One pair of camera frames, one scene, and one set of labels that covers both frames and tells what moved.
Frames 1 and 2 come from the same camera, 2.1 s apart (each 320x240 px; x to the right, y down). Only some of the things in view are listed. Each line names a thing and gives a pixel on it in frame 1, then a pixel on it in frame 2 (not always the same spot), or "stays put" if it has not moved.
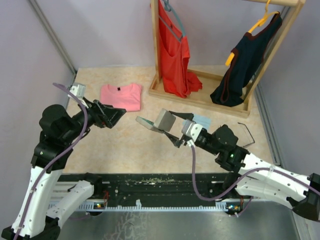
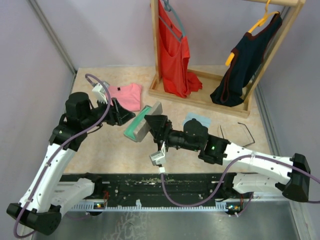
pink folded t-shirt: x=126 y=96 stays put
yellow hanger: x=259 y=23 stays put
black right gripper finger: x=187 y=116 -> x=156 y=123
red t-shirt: x=174 y=52 stays put
